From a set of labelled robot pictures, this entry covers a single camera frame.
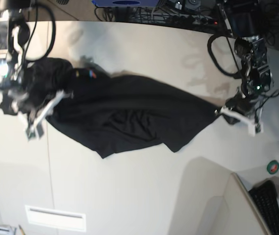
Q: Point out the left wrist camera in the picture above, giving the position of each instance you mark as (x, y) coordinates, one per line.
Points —
(255, 128)

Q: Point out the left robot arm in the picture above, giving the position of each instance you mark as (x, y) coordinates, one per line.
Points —
(244, 21)

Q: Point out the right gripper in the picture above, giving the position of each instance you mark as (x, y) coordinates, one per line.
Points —
(35, 104)

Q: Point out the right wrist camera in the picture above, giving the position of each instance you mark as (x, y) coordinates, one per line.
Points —
(34, 132)

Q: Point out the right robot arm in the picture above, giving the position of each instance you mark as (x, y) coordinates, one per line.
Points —
(17, 71)

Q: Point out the green tape roll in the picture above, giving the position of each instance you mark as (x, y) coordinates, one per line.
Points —
(272, 167)

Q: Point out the black t-shirt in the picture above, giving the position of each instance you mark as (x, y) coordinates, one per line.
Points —
(127, 112)

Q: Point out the pencil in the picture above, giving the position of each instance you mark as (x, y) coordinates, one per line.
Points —
(21, 230)

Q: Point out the black keyboard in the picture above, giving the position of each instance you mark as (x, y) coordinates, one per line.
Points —
(265, 199)

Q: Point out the power strip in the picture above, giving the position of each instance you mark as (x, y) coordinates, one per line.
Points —
(186, 20)

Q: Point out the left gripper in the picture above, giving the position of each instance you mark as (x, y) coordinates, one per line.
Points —
(239, 107)

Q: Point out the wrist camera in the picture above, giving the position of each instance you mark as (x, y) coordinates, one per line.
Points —
(34, 132)
(255, 128)

